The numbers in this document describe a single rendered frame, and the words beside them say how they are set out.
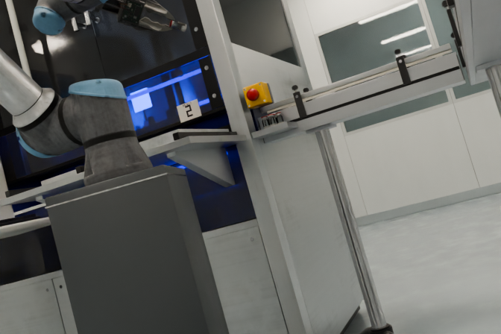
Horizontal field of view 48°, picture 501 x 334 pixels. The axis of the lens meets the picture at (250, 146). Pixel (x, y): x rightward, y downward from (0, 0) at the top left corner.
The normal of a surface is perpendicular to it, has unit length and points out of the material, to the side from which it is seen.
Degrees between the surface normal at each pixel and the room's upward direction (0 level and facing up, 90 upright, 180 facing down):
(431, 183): 90
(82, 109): 90
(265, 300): 90
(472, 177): 90
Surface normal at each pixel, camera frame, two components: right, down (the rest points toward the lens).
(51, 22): -0.01, 0.81
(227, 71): -0.37, 0.03
